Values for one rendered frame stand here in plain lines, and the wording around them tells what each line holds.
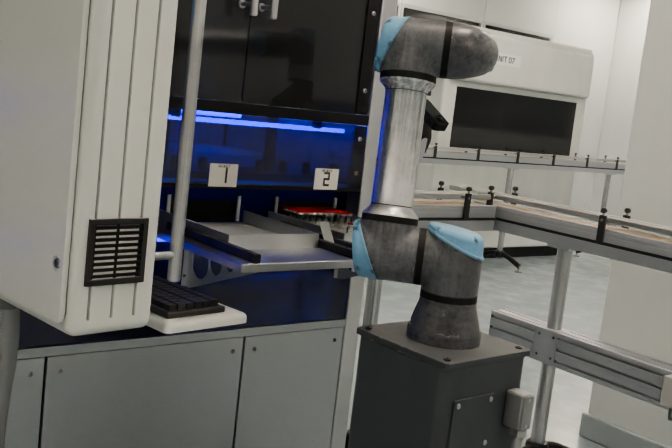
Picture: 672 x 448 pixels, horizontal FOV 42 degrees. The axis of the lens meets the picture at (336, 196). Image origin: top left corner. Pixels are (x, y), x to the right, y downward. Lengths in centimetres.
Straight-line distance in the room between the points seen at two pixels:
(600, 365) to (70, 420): 167
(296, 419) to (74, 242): 127
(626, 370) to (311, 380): 101
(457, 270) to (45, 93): 83
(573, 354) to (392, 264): 141
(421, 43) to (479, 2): 789
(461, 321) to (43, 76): 90
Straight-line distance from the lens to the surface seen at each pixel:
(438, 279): 173
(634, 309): 359
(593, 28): 1124
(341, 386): 269
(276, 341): 248
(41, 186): 158
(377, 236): 173
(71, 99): 150
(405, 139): 175
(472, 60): 177
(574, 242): 298
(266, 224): 232
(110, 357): 224
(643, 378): 291
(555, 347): 308
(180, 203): 161
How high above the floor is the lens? 125
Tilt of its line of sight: 6 degrees down
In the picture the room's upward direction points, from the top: 7 degrees clockwise
